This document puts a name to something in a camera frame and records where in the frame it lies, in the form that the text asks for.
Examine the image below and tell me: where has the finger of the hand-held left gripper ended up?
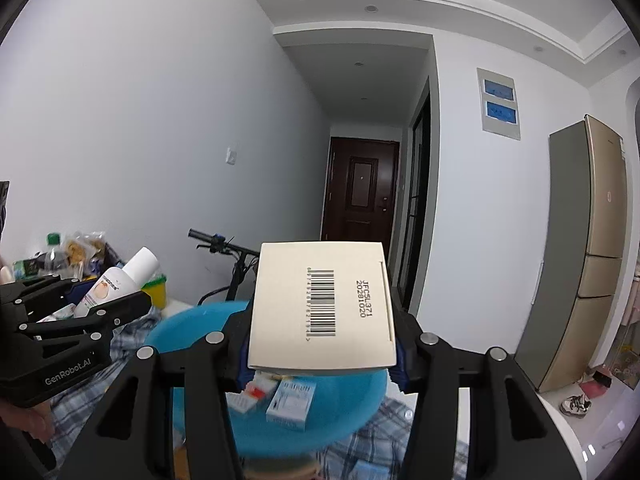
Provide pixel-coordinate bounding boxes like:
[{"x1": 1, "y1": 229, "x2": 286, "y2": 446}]
[
  {"x1": 20, "y1": 291, "x2": 153, "y2": 342},
  {"x1": 0, "y1": 275, "x2": 96, "y2": 321}
]

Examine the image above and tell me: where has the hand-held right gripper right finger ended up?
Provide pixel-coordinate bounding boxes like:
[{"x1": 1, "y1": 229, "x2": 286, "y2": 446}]
[{"x1": 387, "y1": 310, "x2": 586, "y2": 480}]

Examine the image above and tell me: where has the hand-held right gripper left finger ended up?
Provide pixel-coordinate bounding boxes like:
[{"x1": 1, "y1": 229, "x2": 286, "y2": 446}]
[{"x1": 72, "y1": 310, "x2": 253, "y2": 480}]

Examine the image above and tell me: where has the white box with red print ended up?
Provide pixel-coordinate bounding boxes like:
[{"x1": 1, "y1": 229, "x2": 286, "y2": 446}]
[{"x1": 225, "y1": 374, "x2": 279, "y2": 415}]

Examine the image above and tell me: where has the white lotion bottle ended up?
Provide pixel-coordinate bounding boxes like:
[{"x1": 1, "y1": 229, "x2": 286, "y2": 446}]
[{"x1": 74, "y1": 246, "x2": 161, "y2": 319}]

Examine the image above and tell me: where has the light blue printed box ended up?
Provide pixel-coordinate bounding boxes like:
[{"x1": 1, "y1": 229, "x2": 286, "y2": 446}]
[{"x1": 265, "y1": 378, "x2": 317, "y2": 432}]

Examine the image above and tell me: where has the blue plastic basin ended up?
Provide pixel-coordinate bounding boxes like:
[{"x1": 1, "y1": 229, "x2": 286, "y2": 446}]
[{"x1": 141, "y1": 300, "x2": 392, "y2": 461}]

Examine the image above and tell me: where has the cream cardboard box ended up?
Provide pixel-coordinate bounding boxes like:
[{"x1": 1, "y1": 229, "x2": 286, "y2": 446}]
[{"x1": 247, "y1": 241, "x2": 401, "y2": 377}]

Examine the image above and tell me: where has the person's left hand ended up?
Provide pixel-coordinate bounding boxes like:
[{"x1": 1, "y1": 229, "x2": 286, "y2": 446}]
[{"x1": 0, "y1": 400, "x2": 55, "y2": 443}]

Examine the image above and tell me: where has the dark green box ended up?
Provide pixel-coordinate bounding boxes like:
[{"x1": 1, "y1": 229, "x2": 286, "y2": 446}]
[{"x1": 12, "y1": 256, "x2": 42, "y2": 281}]

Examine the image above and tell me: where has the clear bottle with green cap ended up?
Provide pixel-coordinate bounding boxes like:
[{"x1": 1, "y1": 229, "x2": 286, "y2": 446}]
[{"x1": 44, "y1": 232, "x2": 72, "y2": 278}]

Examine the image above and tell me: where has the blue plaid shirt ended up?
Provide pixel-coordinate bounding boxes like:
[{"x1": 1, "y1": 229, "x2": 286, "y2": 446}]
[{"x1": 42, "y1": 305, "x2": 471, "y2": 480}]

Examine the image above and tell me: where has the clear snack bag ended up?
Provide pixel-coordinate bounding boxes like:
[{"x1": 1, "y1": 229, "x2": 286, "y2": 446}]
[{"x1": 62, "y1": 231, "x2": 108, "y2": 279}]

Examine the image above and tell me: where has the yellow and green container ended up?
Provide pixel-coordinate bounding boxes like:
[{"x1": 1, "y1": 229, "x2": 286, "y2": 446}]
[{"x1": 140, "y1": 271, "x2": 168, "y2": 309}]

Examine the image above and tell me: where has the white sneaker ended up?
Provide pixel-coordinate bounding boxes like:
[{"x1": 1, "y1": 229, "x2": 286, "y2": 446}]
[{"x1": 560, "y1": 393, "x2": 594, "y2": 417}]

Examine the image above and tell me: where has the red object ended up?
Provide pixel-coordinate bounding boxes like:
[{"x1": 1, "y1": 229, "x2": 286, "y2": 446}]
[{"x1": 580, "y1": 366, "x2": 613, "y2": 400}]

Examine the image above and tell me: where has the black framed glass door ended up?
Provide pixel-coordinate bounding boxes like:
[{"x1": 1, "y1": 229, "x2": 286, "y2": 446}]
[{"x1": 395, "y1": 76, "x2": 433, "y2": 317}]

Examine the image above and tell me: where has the gold and grey refrigerator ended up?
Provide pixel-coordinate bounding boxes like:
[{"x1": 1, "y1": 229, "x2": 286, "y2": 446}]
[{"x1": 515, "y1": 114, "x2": 629, "y2": 394}]

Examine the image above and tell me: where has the dark brown door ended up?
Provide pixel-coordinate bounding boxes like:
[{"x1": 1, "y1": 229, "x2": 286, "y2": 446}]
[{"x1": 321, "y1": 136, "x2": 401, "y2": 247}]

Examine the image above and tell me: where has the bicycle handlebar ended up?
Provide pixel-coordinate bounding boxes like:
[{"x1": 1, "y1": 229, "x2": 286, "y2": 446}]
[{"x1": 187, "y1": 228, "x2": 262, "y2": 307}]

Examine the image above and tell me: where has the grey wall panel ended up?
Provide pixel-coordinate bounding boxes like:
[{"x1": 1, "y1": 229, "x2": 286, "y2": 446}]
[{"x1": 476, "y1": 67, "x2": 522, "y2": 141}]

